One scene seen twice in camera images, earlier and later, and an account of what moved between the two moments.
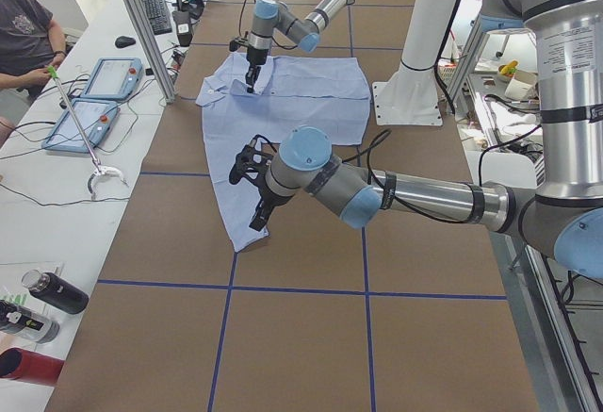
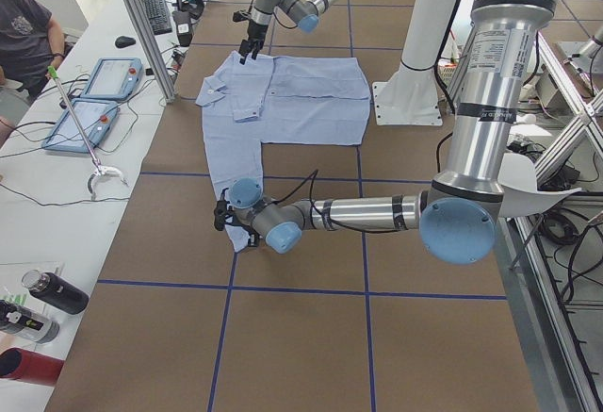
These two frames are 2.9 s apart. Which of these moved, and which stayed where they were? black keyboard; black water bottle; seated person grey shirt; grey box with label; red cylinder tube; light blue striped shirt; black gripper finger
Moved: black gripper finger
Stayed: seated person grey shirt; black keyboard; light blue striped shirt; black water bottle; grey box with label; red cylinder tube
